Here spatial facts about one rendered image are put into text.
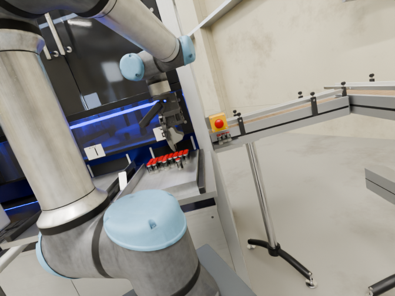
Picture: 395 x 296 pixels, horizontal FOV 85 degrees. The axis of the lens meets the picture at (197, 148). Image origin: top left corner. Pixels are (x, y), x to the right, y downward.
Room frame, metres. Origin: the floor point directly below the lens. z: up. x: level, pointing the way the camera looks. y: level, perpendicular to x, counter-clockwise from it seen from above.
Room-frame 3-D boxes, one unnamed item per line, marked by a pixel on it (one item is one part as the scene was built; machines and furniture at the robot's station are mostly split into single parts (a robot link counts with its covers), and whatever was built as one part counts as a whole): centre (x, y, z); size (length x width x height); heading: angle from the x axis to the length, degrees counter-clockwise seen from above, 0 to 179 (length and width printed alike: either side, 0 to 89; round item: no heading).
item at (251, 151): (1.11, -0.28, 0.46); 0.09 x 0.09 x 0.77; 85
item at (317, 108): (1.10, -0.42, 0.92); 0.69 x 0.15 x 0.16; 85
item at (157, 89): (0.82, 0.07, 1.20); 0.08 x 0.08 x 0.05
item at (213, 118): (0.98, -0.13, 1.00); 0.08 x 0.07 x 0.07; 175
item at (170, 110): (0.82, 0.06, 1.12); 0.09 x 0.08 x 0.12; 85
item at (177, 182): (0.77, 0.14, 0.90); 0.34 x 0.26 x 0.04; 174
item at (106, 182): (0.92, 0.47, 0.90); 0.34 x 0.26 x 0.04; 175
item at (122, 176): (0.75, 0.32, 0.91); 0.14 x 0.03 x 0.06; 176
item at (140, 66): (0.72, 0.09, 1.27); 0.11 x 0.11 x 0.08; 70
